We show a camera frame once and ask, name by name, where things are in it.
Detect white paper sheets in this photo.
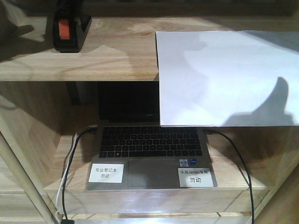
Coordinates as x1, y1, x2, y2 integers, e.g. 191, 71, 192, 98
156, 30, 299, 127

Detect black stapler with orange button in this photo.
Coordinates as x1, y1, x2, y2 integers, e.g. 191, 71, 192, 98
52, 0, 92, 53

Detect grey laptop computer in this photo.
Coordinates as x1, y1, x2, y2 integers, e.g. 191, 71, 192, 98
87, 81, 217, 191

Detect right white label sticker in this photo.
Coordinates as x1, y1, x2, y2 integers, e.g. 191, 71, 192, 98
178, 168, 214, 188

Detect white label sticker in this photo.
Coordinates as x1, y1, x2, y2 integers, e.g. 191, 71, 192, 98
88, 163, 124, 183
178, 168, 214, 188

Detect left white label sticker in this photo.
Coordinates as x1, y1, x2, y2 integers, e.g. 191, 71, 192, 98
88, 163, 124, 183

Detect wooden shelf unit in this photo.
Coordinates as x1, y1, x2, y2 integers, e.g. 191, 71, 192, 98
0, 0, 299, 224

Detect black cable left of laptop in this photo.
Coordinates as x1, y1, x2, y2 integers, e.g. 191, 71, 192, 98
61, 126, 98, 224

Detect black cable of laptop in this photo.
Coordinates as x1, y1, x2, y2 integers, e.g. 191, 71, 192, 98
61, 126, 98, 224
202, 128, 255, 224

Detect black cable right of laptop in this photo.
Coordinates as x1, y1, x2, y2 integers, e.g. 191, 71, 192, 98
202, 128, 255, 224

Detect white cable left of laptop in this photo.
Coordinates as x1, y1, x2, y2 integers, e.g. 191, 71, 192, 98
55, 124, 98, 224

